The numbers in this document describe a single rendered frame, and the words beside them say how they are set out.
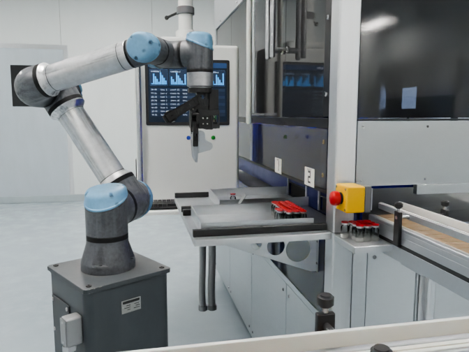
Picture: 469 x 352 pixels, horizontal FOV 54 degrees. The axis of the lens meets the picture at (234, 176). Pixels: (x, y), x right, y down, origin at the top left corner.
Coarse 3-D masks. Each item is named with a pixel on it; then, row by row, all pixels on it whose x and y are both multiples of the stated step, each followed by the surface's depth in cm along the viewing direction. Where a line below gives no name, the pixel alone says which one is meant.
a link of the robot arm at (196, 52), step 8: (192, 32) 127; (200, 32) 126; (192, 40) 127; (200, 40) 126; (208, 40) 127; (184, 48) 128; (192, 48) 127; (200, 48) 127; (208, 48) 127; (184, 56) 128; (192, 56) 127; (200, 56) 127; (208, 56) 128; (184, 64) 130; (192, 64) 128; (200, 64) 127; (208, 64) 128
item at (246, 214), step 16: (192, 208) 152; (208, 208) 157; (224, 208) 158; (240, 208) 159; (256, 208) 160; (208, 224) 131; (224, 224) 132; (240, 224) 133; (256, 224) 134; (272, 224) 135
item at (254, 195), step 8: (216, 192) 192; (224, 192) 192; (232, 192) 193; (240, 192) 194; (248, 192) 194; (256, 192) 195; (264, 192) 196; (272, 192) 197; (280, 192) 197; (216, 200) 172; (224, 200) 166; (232, 200) 167; (248, 200) 168; (256, 200) 169; (264, 200) 169; (272, 200) 170; (296, 200) 172; (304, 200) 173
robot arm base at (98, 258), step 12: (96, 240) 125; (108, 240) 125; (120, 240) 127; (84, 252) 127; (96, 252) 124; (108, 252) 125; (120, 252) 126; (132, 252) 132; (84, 264) 125; (96, 264) 125; (108, 264) 124; (120, 264) 125; (132, 264) 129
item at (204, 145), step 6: (192, 132) 131; (198, 132) 131; (192, 138) 131; (204, 138) 132; (192, 144) 132; (198, 144) 131; (204, 144) 132; (210, 144) 132; (192, 150) 132; (198, 150) 132; (204, 150) 132; (192, 156) 133
